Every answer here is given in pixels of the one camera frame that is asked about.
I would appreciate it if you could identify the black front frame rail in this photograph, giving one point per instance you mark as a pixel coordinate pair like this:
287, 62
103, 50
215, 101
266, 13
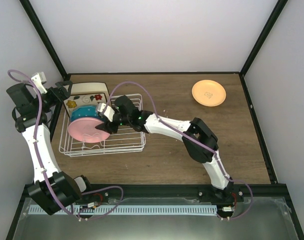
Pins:
187, 191

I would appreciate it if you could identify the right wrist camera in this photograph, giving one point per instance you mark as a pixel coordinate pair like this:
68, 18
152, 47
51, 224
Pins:
106, 111

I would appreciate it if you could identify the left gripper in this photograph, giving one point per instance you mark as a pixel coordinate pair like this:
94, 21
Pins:
54, 91

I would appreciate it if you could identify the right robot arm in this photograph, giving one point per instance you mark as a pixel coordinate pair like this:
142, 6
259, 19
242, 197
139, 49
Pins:
200, 142

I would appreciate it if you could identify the teal dotted plate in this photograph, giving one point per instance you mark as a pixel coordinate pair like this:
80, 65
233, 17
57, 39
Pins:
85, 111

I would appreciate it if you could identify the orange round plate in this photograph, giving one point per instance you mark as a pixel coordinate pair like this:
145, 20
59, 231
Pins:
208, 93

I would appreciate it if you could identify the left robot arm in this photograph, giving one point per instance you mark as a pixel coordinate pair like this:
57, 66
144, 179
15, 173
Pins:
52, 189

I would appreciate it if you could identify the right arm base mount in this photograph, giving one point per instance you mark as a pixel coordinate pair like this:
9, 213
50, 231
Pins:
208, 193

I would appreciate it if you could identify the white wire dish rack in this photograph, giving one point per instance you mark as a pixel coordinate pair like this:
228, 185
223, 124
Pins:
125, 140

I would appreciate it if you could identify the pink round plate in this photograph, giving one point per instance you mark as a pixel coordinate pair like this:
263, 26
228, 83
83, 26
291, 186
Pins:
83, 130

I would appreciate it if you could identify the cream square plate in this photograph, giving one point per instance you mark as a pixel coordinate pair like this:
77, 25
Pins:
86, 88

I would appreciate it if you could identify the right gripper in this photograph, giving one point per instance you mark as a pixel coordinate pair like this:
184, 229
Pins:
108, 127

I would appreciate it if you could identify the square floral plate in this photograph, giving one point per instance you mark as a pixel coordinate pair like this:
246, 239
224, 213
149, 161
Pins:
76, 101

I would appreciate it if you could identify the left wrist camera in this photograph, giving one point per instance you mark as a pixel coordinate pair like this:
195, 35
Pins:
39, 80

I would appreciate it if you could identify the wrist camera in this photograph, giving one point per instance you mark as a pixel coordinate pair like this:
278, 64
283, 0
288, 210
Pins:
106, 111
39, 80

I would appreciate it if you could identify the slotted cable duct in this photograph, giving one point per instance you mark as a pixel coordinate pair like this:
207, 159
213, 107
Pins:
155, 210

